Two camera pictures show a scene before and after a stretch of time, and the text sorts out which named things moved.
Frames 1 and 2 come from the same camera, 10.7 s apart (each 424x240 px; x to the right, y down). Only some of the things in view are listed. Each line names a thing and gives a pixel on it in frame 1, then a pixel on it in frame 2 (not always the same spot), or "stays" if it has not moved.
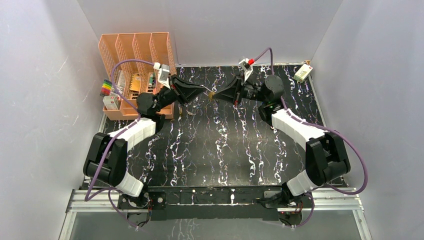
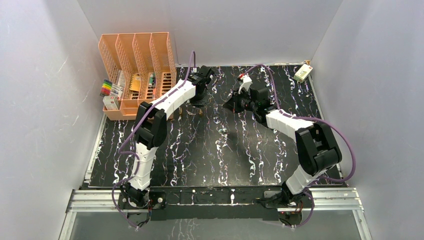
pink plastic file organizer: [133, 64] stays
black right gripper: [229, 93] -> [233, 104]
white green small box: [302, 73] stays
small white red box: [111, 102] stays
